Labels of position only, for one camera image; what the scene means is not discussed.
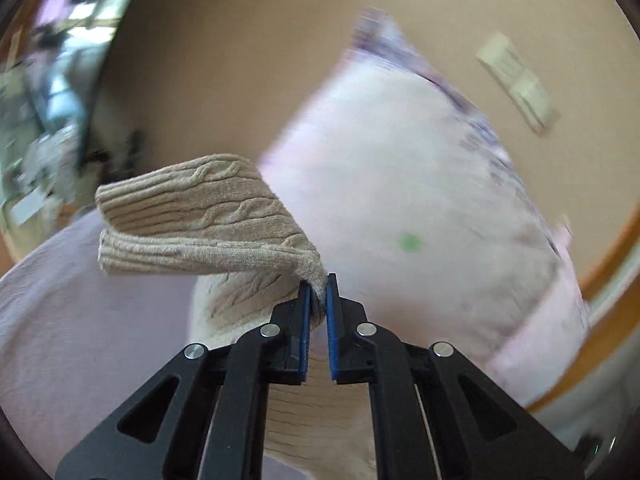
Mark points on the beige cable-knit sweater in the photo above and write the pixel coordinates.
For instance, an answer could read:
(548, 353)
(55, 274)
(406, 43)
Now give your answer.
(215, 218)

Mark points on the wooden headboard frame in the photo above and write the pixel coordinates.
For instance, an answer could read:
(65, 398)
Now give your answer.
(611, 289)

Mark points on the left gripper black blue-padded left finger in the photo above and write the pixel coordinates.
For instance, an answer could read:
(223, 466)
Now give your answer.
(203, 414)

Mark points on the white wall switch plate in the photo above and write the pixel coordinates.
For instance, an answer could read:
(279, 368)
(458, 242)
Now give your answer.
(505, 64)

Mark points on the pink floral left pillow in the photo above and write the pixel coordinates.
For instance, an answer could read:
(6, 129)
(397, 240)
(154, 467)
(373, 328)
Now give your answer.
(415, 206)

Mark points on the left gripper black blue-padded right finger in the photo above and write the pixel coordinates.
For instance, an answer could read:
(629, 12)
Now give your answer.
(435, 415)

